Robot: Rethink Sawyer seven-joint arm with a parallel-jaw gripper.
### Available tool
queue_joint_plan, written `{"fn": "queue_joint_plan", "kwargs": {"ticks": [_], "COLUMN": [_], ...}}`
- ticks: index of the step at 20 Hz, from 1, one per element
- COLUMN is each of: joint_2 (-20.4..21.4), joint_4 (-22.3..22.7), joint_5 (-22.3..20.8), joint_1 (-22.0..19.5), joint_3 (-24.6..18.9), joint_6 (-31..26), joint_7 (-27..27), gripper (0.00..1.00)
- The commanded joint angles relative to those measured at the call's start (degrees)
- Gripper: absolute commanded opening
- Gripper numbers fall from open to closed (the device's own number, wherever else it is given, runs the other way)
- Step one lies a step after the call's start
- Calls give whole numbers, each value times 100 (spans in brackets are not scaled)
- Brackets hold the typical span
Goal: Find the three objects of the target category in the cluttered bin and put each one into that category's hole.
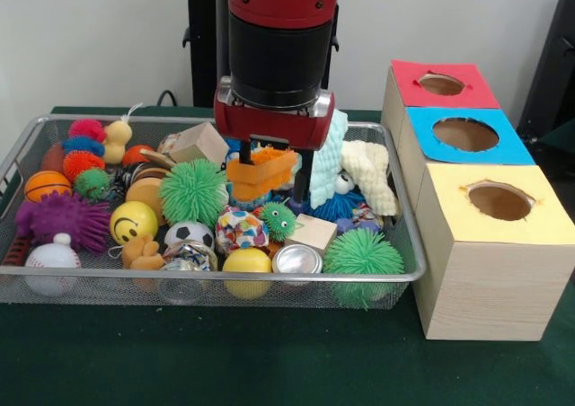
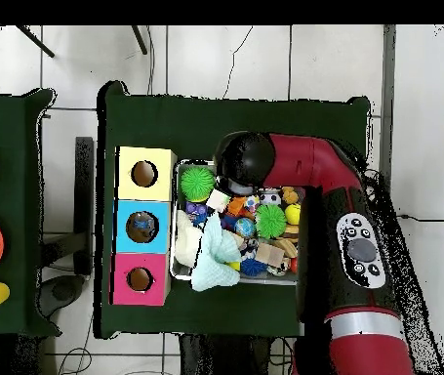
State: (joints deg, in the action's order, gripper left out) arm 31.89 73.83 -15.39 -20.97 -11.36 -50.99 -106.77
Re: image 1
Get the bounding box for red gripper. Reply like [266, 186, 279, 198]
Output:
[213, 101, 336, 207]

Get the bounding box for orange plastic comb toy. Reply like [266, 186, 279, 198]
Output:
[225, 146, 300, 203]

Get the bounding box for mint green cloth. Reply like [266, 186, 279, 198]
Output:
[308, 110, 349, 211]

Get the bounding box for green spiky ball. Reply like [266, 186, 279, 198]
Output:
[159, 159, 229, 229]
[323, 228, 406, 310]

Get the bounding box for cream muslin cloth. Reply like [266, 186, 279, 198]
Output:
[340, 139, 399, 218]

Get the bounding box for clear mesh bin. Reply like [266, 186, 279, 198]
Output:
[0, 114, 427, 311]

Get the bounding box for wooden box with three holes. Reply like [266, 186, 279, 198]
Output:
[380, 60, 575, 341]

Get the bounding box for blue fuzzy toy with eyes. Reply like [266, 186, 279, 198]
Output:
[313, 189, 362, 225]

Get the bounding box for plain wooden cube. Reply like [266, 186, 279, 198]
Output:
[171, 121, 229, 167]

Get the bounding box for silver can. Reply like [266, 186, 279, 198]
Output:
[273, 243, 324, 277]

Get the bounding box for yellow ball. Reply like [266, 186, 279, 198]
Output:
[222, 248, 273, 299]

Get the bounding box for dark green tablecloth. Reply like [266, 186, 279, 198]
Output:
[0, 105, 575, 406]

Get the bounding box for purple spiky toy with eyes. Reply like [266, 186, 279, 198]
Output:
[15, 191, 111, 254]

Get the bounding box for small orange basketball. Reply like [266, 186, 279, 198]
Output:
[24, 170, 73, 203]

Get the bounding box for white baseball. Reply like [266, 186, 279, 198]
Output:
[24, 234, 82, 297]

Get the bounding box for black cable loop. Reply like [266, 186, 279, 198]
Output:
[156, 89, 181, 109]

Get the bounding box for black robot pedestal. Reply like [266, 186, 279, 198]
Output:
[173, 0, 361, 110]

